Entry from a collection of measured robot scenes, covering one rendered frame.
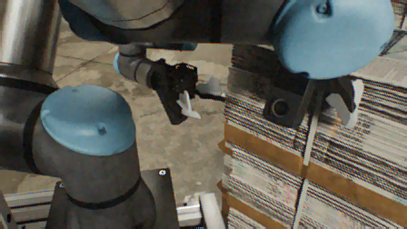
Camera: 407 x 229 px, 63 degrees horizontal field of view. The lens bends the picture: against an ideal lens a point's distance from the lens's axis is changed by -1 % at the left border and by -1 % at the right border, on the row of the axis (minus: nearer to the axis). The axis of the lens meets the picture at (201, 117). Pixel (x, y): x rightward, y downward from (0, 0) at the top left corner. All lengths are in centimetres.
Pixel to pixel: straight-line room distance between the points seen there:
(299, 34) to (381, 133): 37
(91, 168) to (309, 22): 34
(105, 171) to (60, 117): 9
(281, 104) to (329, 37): 20
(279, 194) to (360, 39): 58
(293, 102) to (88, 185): 29
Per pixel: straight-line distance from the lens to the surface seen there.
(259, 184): 79
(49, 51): 56
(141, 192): 54
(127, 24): 19
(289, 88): 41
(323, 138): 60
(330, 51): 23
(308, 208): 75
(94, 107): 46
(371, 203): 63
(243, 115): 67
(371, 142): 57
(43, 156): 48
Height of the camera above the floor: 127
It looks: 33 degrees down
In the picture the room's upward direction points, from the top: straight up
